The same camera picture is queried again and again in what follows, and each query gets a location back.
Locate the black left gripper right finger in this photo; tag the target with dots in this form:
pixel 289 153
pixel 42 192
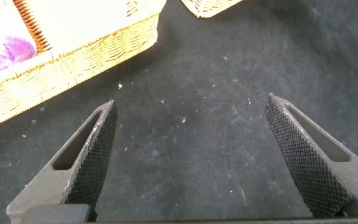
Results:
pixel 315 174

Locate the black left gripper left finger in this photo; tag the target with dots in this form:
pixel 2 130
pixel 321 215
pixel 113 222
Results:
pixel 82 174

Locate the wicker basket with teal cup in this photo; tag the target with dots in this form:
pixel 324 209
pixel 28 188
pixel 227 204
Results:
pixel 73 59

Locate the wicker basket with food items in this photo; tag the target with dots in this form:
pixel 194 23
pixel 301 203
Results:
pixel 207 6

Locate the black table cloth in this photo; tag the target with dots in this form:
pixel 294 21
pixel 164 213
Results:
pixel 197 124

